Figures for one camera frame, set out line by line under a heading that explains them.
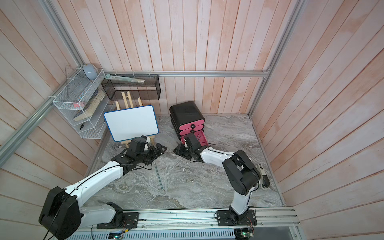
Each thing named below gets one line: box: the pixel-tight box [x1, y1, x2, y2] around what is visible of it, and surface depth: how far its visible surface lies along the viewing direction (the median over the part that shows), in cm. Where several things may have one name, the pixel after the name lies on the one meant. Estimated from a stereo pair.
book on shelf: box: [73, 88, 106, 122], surface depth 83 cm
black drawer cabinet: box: [169, 101, 207, 140], surface depth 101 cm
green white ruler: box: [105, 73, 146, 83], surface depth 92 cm
